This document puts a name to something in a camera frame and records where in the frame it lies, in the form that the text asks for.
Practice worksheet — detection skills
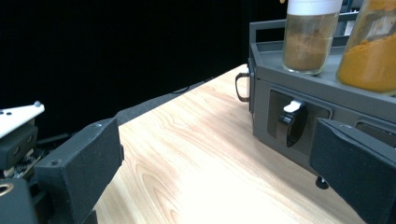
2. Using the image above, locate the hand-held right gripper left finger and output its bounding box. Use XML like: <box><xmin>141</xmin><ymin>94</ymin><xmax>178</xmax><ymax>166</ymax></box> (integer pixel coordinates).
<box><xmin>34</xmin><ymin>117</ymin><xmax>125</xmax><ymax>224</ymax></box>

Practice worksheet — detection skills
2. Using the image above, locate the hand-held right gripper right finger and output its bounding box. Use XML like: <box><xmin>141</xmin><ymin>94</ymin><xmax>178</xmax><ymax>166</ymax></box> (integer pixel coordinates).
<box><xmin>309</xmin><ymin>118</ymin><xmax>396</xmax><ymax>224</ymax></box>

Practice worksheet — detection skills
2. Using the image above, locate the dark grey corner rack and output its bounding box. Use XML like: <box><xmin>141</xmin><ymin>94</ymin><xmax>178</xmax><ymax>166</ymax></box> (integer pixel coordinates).
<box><xmin>247</xmin><ymin>11</ymin><xmax>396</xmax><ymax>175</ymax></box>

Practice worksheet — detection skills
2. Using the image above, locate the spice jar with white lid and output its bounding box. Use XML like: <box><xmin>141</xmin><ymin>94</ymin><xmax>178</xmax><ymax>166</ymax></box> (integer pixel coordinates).
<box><xmin>281</xmin><ymin>0</ymin><xmax>344</xmax><ymax>77</ymax></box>

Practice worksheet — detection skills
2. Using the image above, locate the small black rack foot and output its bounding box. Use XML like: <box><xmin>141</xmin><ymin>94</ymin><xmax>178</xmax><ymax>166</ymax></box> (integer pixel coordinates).
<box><xmin>315</xmin><ymin>175</ymin><xmax>331</xmax><ymax>190</ymax></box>

